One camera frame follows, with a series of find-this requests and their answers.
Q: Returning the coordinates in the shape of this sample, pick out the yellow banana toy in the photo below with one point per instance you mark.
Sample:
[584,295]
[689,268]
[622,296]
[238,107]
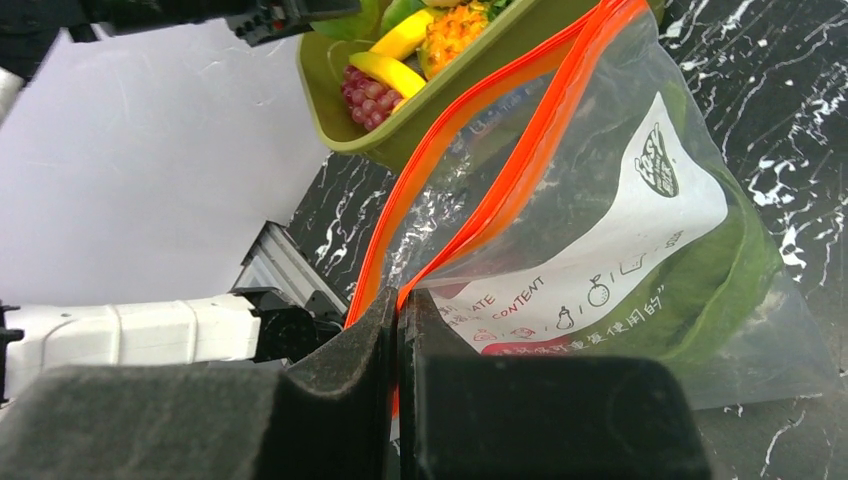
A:
[384,61]

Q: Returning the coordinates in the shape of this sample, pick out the red grapes toy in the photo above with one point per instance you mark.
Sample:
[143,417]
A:
[369,102]

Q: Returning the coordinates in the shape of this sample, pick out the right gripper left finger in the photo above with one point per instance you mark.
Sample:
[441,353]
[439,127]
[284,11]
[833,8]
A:
[326,417]

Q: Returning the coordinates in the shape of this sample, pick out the olive green plastic bin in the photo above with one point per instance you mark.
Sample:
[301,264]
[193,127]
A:
[397,126]

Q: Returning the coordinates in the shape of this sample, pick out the clear zip top bag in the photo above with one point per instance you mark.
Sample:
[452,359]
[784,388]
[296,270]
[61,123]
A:
[756,342]

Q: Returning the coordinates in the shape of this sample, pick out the orange pineapple toy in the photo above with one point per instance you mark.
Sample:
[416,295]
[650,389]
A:
[454,28]

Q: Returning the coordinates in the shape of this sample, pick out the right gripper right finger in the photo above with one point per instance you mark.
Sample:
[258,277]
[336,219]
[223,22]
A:
[464,415]

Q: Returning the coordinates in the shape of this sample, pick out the green lettuce leaf toy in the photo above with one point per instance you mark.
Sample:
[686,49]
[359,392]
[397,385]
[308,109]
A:
[634,230]

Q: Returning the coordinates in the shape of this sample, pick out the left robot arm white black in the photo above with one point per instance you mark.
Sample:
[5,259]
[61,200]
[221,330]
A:
[288,320]

